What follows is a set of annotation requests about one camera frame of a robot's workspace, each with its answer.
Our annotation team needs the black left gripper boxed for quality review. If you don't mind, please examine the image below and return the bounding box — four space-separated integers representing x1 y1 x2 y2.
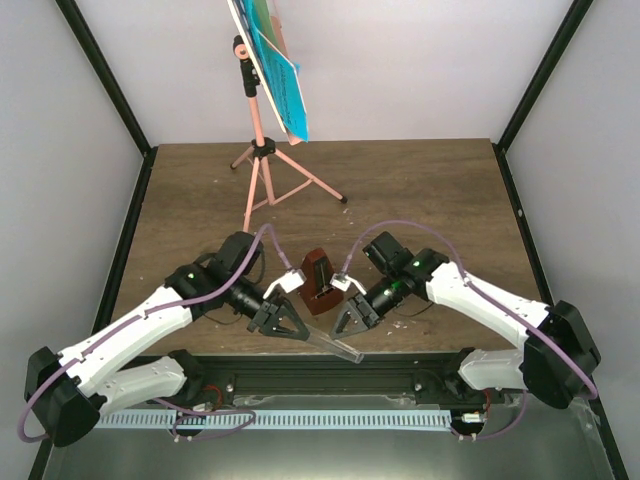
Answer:
227 275 310 341

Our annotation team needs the blue sheet music booklet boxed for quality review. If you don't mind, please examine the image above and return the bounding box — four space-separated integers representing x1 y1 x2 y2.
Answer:
227 1 309 146

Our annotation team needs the black frame post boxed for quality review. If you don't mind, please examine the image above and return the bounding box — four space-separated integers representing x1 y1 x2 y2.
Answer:
498 0 594 151
53 0 153 157

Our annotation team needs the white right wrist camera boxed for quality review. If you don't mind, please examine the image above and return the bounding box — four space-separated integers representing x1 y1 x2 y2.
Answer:
330 272 367 295

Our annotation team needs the black frame post right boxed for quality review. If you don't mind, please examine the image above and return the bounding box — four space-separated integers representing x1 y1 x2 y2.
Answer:
498 0 594 151

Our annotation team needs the black frame post left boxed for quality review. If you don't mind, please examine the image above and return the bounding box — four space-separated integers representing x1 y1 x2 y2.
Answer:
53 0 153 157

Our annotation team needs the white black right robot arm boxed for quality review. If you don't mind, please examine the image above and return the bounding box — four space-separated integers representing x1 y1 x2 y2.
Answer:
330 231 601 409

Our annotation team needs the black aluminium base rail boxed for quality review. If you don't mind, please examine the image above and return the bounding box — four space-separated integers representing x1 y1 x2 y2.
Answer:
64 352 576 406

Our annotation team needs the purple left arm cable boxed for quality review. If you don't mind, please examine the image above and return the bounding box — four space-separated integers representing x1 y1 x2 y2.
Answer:
17 223 294 445

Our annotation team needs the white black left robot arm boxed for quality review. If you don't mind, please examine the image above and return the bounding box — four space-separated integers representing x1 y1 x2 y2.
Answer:
17 231 311 447

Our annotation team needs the pink tripod music stand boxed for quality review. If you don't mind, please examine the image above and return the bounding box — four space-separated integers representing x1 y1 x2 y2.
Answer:
228 34 349 234

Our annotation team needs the clear plastic metronome cover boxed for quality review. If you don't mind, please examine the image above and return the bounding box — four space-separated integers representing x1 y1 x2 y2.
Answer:
306 325 364 364

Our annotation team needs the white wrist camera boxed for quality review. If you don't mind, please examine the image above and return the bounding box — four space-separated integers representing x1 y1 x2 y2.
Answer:
263 269 306 299
330 272 367 295

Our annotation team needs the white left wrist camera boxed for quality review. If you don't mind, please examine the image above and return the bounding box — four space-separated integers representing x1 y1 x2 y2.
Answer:
263 269 306 299

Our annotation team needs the light blue slotted cable duct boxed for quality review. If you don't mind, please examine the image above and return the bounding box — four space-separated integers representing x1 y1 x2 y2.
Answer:
97 409 451 432

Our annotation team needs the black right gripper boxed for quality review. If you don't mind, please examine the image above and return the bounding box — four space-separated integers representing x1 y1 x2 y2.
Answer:
330 272 402 341

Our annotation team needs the red-brown wooden metronome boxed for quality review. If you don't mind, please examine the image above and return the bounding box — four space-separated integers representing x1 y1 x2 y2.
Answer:
298 248 344 316

